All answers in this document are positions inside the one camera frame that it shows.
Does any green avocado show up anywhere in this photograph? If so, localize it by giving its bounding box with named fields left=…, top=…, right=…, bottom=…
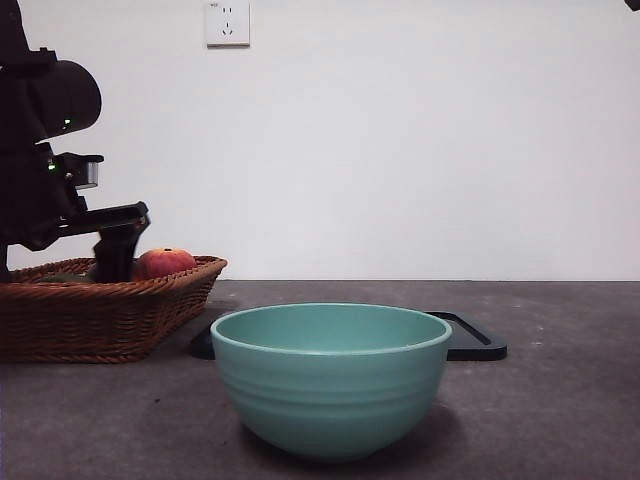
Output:
left=33, top=272, right=96, bottom=286

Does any teal ceramic bowl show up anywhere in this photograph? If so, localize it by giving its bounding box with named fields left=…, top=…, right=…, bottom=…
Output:
left=210, top=302, right=454, bottom=463

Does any red orange peach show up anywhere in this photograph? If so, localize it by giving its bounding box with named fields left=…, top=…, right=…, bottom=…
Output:
left=131, top=247, right=198, bottom=281

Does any brown wicker basket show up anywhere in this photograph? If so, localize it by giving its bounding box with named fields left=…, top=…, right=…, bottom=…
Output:
left=0, top=255, right=229, bottom=365

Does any black rectangular tray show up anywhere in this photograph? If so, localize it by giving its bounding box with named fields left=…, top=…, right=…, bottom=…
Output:
left=189, top=310, right=509, bottom=362

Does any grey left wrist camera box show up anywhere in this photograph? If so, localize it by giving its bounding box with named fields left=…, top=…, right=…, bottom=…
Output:
left=82, top=159, right=102, bottom=191

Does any white wall power socket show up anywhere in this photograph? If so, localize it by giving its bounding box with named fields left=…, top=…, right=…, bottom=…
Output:
left=207, top=0, right=252, bottom=50

